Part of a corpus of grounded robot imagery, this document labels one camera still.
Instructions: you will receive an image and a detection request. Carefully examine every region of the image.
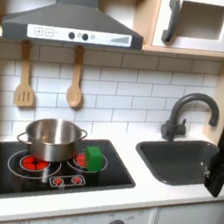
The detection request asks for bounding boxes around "dark grey tap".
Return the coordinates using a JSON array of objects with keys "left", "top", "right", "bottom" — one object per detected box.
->
[{"left": 159, "top": 88, "right": 223, "bottom": 149}]

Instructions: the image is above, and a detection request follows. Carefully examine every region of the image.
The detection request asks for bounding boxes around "green block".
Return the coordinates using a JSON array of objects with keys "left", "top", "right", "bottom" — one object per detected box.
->
[{"left": 83, "top": 144, "right": 106, "bottom": 174}]

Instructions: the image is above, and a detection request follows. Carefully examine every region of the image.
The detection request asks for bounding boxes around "wooden slotted spatula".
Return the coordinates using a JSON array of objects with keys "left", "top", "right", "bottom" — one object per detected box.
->
[{"left": 11, "top": 39, "right": 43, "bottom": 110}]

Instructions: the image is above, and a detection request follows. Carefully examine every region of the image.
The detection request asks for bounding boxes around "grey range hood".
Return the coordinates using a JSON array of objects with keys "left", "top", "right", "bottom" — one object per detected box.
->
[{"left": 0, "top": 0, "right": 150, "bottom": 58}]

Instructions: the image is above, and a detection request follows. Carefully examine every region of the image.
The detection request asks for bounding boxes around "white toy microwave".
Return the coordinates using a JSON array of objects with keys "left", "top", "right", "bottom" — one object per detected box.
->
[{"left": 151, "top": 0, "right": 224, "bottom": 57}]

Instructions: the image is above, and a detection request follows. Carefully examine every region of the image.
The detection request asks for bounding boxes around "black stove top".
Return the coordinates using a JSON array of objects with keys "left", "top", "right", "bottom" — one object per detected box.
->
[{"left": 0, "top": 124, "right": 142, "bottom": 218}]

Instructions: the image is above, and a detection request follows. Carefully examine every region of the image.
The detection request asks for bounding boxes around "wooden spoon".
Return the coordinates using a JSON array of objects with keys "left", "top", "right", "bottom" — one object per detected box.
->
[{"left": 64, "top": 44, "right": 91, "bottom": 110}]

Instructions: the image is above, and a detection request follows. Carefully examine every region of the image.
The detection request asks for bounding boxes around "steel pot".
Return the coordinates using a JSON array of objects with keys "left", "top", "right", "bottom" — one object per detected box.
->
[{"left": 14, "top": 113, "right": 90, "bottom": 168}]

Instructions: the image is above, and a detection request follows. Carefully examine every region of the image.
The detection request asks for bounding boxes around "dark grey sink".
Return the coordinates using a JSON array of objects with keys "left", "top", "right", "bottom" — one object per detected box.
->
[{"left": 131, "top": 131, "right": 224, "bottom": 193}]

